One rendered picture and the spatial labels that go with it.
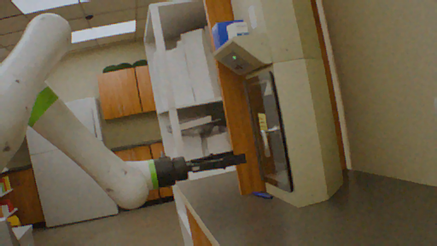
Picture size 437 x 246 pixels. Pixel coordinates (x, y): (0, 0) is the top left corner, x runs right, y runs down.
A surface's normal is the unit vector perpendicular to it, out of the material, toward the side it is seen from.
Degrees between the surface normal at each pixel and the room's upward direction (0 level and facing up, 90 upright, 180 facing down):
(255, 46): 90
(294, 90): 90
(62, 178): 90
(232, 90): 90
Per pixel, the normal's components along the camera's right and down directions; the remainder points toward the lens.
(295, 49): 0.21, 0.01
